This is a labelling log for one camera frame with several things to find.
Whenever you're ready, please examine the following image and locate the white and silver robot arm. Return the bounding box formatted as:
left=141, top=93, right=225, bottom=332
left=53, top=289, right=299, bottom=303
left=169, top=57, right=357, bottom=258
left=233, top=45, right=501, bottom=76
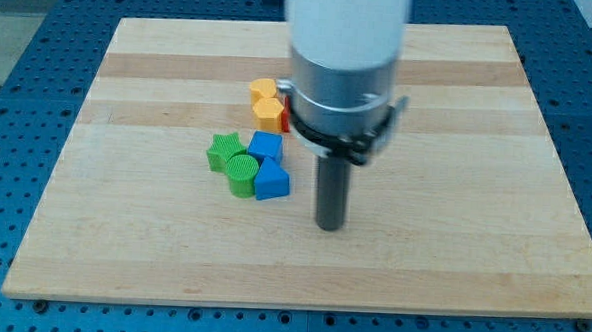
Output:
left=285, top=0, right=411, bottom=136

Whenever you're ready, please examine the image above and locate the blue triangle block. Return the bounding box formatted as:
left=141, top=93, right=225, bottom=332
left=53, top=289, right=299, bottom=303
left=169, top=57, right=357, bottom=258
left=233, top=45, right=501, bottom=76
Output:
left=254, top=158, right=290, bottom=201

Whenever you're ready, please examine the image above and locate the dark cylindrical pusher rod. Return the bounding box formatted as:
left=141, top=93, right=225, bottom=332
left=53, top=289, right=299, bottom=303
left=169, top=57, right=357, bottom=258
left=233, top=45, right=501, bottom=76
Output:
left=315, top=157, right=351, bottom=232

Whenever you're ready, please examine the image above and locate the blue cube block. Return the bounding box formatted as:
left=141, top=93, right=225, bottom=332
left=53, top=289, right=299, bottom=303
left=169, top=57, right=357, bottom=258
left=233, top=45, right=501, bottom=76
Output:
left=248, top=131, right=284, bottom=163

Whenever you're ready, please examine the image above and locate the red block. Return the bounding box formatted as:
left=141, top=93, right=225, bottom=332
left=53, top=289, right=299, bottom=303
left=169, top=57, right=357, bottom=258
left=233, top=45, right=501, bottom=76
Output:
left=281, top=96, right=291, bottom=133

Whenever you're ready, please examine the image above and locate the green cylinder block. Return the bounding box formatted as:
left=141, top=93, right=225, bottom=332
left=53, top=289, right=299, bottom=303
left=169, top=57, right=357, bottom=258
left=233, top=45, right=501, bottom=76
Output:
left=225, top=154, right=259, bottom=198

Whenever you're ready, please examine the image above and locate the yellow hexagon block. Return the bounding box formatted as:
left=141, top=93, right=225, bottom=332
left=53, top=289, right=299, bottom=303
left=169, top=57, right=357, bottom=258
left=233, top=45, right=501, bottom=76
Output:
left=252, top=98, right=284, bottom=133

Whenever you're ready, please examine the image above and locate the green star block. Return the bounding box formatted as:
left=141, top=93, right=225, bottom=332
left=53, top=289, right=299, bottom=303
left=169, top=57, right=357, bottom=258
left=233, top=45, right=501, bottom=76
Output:
left=206, top=132, right=247, bottom=173

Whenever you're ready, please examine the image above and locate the yellow block rear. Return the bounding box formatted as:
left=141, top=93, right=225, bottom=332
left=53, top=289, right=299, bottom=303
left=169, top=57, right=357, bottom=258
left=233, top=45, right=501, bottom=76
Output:
left=248, top=78, right=277, bottom=106

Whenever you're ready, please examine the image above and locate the light wooden board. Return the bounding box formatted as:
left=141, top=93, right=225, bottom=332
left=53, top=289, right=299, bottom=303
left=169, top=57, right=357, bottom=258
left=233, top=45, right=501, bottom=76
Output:
left=2, top=18, right=592, bottom=319

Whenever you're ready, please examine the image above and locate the black clamp bracket on arm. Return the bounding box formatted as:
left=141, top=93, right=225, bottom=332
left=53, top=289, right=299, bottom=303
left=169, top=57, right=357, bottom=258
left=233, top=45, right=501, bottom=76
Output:
left=276, top=78, right=409, bottom=166

